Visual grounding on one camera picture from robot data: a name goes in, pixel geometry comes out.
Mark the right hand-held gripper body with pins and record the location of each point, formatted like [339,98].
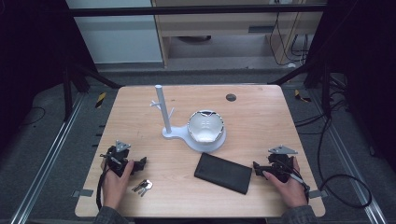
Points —
[280,165]

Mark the metal floor rail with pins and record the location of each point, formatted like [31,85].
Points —
[351,165]
[46,158]

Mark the light wooden desk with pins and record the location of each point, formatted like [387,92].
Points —
[218,23]

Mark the black wallet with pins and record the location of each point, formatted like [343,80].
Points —
[222,172]

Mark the grey tape piece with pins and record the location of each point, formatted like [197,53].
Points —
[83,193]
[317,194]

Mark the black horizontal bar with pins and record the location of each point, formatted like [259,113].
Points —
[186,10]

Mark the black metal stand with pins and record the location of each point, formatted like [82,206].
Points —
[326,90]
[67,93]

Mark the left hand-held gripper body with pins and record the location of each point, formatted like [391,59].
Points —
[117,161]

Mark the person's right hand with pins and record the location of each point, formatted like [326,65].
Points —
[291,193]

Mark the person's left hand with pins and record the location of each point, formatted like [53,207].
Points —
[113,189]

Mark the yellow black floor tape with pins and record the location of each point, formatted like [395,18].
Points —
[302,97]
[100,100]

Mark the silver faceted bowl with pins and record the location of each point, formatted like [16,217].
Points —
[205,126]

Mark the bunch of silver keys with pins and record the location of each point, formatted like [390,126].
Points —
[143,186]

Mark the white key stand with hooks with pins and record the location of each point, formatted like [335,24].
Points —
[163,105]

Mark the white cabinet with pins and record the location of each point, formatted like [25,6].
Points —
[118,37]

